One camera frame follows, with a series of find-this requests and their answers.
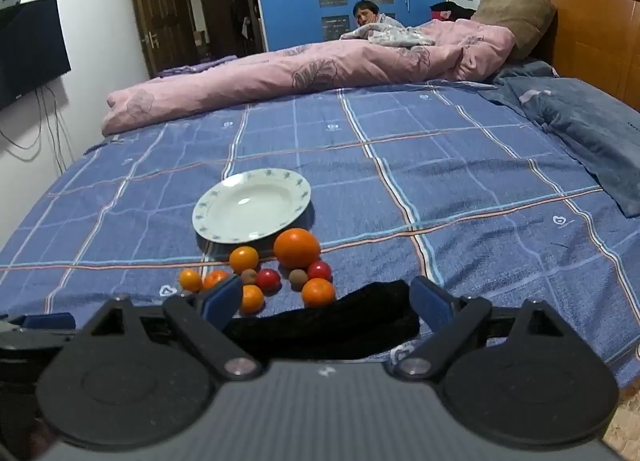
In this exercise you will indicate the brown longan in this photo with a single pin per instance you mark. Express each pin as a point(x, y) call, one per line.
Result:
point(297, 279)
point(249, 276)

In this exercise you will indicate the blue plaid bed sheet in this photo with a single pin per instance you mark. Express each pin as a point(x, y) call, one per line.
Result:
point(405, 180)

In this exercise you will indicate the small tangerine with stem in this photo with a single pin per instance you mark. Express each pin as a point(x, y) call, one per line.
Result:
point(243, 258)

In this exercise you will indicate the wooden headboard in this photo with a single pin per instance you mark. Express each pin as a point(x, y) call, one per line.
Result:
point(596, 41)

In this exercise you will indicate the red cherry tomato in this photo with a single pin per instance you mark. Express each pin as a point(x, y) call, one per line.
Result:
point(268, 280)
point(319, 270)

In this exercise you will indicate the brown pillow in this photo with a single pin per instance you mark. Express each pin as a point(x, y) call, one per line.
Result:
point(528, 20)

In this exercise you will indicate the black wall television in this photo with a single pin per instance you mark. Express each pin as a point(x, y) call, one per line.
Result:
point(32, 48)

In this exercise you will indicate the pink quilt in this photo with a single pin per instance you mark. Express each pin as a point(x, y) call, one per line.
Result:
point(463, 50)

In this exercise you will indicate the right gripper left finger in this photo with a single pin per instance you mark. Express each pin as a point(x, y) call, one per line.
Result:
point(198, 321)

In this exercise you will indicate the black clothing pile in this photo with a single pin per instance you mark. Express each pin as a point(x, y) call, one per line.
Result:
point(450, 11)

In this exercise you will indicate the grey blue blanket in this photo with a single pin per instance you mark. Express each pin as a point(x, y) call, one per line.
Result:
point(597, 130)

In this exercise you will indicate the purple folded cloth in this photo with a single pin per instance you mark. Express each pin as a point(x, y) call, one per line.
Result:
point(197, 68)

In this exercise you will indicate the large orange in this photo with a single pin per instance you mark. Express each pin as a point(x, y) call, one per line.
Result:
point(296, 248)

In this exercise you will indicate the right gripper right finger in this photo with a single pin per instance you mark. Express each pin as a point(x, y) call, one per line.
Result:
point(455, 322)

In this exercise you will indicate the white floral plate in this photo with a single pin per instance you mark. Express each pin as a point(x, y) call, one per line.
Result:
point(249, 206)

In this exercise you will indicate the person lying in bed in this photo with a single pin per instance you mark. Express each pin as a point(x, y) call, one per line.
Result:
point(385, 28)

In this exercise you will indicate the brown wooden door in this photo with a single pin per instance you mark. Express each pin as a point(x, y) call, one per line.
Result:
point(166, 33)

